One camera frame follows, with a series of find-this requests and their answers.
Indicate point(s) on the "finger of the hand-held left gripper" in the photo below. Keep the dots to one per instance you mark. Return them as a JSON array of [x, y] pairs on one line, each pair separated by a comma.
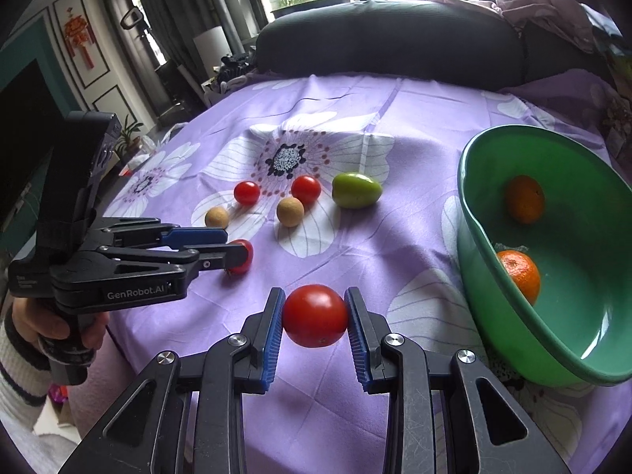
[[232, 255], [197, 235]]

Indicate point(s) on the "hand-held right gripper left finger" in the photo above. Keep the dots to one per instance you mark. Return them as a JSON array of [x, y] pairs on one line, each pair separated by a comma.
[[273, 350]]

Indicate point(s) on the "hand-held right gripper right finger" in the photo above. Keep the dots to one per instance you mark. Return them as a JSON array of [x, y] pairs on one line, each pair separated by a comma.
[[356, 350]]

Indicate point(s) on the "red cherry tomato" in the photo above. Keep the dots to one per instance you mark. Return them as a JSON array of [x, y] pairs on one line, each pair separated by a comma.
[[306, 190], [246, 192], [242, 243]]

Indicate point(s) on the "tan longan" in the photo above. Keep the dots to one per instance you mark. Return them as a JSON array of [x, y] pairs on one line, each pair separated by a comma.
[[217, 218], [290, 211]]

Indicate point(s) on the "large red tomato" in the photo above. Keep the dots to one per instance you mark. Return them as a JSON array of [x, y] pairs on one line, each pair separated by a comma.
[[316, 316]]

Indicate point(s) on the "green jujube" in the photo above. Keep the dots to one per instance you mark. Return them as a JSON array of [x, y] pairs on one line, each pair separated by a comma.
[[356, 190]]

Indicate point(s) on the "green plastic basin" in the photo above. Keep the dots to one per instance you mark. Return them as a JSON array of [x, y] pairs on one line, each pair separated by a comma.
[[582, 266]]

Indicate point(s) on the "person's left forearm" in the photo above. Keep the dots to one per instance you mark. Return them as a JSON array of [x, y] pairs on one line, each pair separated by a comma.
[[19, 390]]

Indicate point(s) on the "person's left hand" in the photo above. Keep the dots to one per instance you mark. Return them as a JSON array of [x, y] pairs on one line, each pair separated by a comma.
[[39, 323]]

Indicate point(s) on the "black television screen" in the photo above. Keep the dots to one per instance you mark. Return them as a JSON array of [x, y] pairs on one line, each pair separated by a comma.
[[24, 133]]

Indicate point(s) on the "small potted plant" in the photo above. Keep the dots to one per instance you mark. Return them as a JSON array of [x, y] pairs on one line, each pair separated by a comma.
[[127, 133]]

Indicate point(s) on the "white plastic bag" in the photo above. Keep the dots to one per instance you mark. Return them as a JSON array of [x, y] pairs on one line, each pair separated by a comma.
[[158, 140]]

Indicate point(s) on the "white cylindrical appliance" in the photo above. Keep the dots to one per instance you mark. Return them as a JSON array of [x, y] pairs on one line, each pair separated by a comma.
[[210, 52]]

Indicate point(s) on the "orange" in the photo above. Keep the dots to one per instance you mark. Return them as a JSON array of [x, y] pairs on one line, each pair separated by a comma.
[[525, 199], [523, 271]]

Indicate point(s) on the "grey curtain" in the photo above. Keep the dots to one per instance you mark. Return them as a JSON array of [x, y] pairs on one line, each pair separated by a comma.
[[173, 15]]

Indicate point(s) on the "long black window planter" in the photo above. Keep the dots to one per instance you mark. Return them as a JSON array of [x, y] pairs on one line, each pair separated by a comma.
[[311, 5]]

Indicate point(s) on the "long dark sofa cushion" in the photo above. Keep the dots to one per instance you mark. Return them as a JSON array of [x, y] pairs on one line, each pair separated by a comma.
[[395, 39]]

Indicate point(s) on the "brown snack bag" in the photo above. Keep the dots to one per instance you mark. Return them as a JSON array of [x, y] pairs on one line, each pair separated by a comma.
[[621, 118]]

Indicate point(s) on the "short dark sofa cushion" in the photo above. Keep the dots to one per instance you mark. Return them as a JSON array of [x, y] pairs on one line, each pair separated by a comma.
[[558, 54]]

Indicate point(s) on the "lilac clothes pile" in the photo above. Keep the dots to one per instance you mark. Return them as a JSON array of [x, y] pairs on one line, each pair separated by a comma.
[[533, 5]]

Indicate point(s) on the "red knot wall decoration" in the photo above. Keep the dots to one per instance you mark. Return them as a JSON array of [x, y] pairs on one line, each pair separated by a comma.
[[79, 37]]

